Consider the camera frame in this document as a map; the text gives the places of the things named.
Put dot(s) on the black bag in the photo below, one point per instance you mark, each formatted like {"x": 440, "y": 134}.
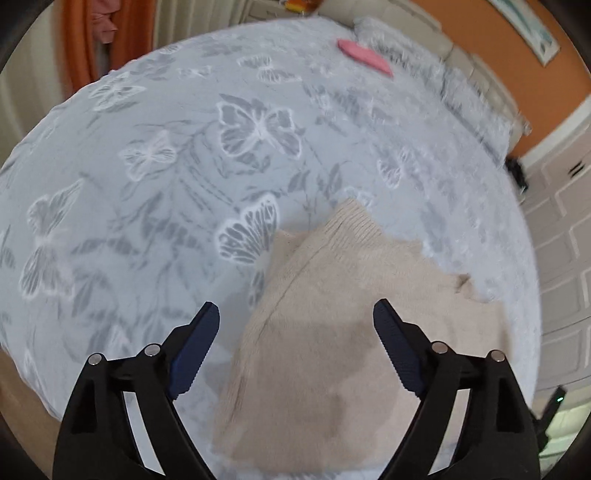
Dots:
{"x": 517, "y": 175}

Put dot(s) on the cream pleated curtain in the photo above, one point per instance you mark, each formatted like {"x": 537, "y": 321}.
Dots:
{"x": 32, "y": 92}
{"x": 198, "y": 18}

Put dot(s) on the framed wall picture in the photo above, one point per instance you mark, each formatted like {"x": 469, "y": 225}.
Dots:
{"x": 531, "y": 27}

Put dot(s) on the beige heart-pattern knit sweater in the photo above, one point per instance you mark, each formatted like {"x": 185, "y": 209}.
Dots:
{"x": 323, "y": 300}

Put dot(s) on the pink pouch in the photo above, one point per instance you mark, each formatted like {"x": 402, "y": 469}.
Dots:
{"x": 364, "y": 55}

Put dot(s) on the orange curtain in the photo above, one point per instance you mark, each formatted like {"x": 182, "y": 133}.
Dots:
{"x": 78, "y": 46}

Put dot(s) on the yellow orange box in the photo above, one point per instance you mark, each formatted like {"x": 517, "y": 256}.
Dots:
{"x": 300, "y": 4}

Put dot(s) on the beige padded headboard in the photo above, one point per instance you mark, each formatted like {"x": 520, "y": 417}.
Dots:
{"x": 461, "y": 60}

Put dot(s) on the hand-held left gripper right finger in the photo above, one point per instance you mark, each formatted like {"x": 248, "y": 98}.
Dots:
{"x": 399, "y": 350}

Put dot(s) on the grey floral pillow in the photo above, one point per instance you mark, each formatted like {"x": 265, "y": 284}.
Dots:
{"x": 397, "y": 46}
{"x": 475, "y": 110}

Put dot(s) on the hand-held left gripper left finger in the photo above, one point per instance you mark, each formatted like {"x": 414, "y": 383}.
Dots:
{"x": 194, "y": 350}

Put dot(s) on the white wardrobe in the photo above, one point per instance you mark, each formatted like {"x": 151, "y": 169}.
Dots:
{"x": 563, "y": 254}

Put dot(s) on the bed with butterfly duvet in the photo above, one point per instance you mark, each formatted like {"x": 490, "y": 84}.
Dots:
{"x": 161, "y": 207}

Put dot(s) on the pink hanging garment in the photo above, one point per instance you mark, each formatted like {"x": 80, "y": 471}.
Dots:
{"x": 104, "y": 21}

